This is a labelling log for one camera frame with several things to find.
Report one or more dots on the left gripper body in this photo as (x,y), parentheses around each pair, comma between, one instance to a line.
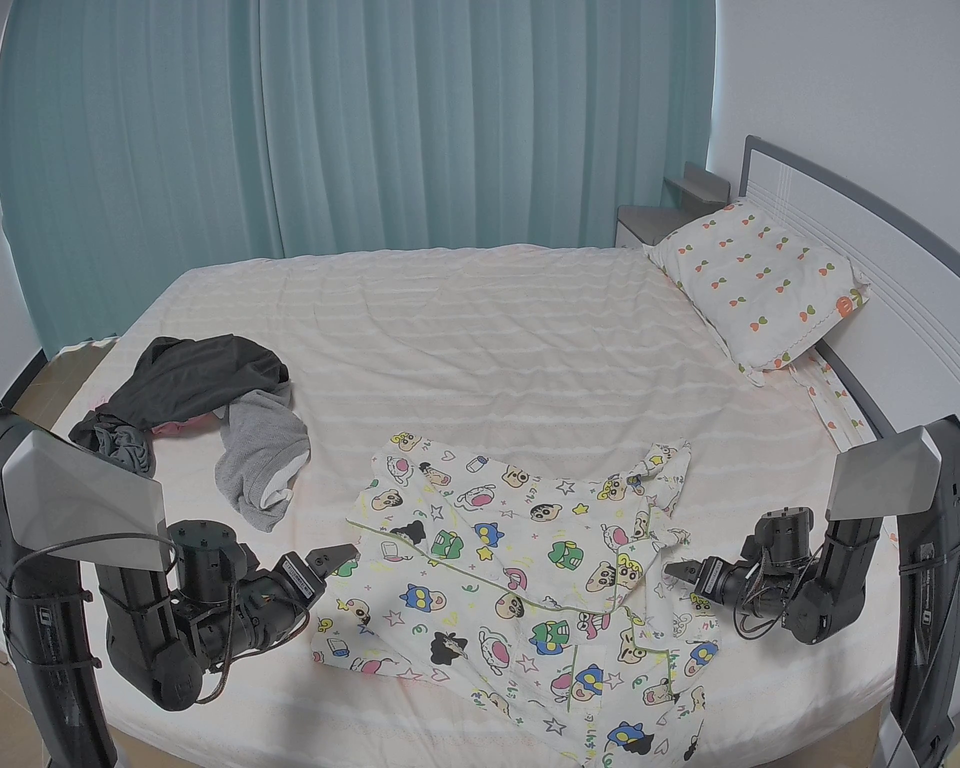
(270,615)

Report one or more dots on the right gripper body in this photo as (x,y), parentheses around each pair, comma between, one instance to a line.
(724,583)

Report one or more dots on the white printed pyjama top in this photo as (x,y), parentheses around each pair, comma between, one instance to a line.
(525,600)

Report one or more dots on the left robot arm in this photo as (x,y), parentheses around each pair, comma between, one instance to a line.
(75,502)

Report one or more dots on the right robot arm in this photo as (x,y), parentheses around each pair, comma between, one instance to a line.
(885,472)

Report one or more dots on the grey garment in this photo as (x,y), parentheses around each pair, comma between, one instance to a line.
(262,442)

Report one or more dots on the pink garment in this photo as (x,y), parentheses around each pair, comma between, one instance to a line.
(180,428)

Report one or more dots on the black garment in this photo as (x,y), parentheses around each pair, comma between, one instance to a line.
(202,375)

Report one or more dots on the white printed pillow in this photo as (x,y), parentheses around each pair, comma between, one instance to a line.
(757,285)

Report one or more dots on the bed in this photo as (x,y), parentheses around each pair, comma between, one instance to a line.
(487,337)

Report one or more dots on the grey and white bedside table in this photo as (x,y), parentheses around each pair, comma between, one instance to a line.
(645,221)

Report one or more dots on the blue-green curtain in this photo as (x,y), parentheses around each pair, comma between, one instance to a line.
(135,150)
(487,112)

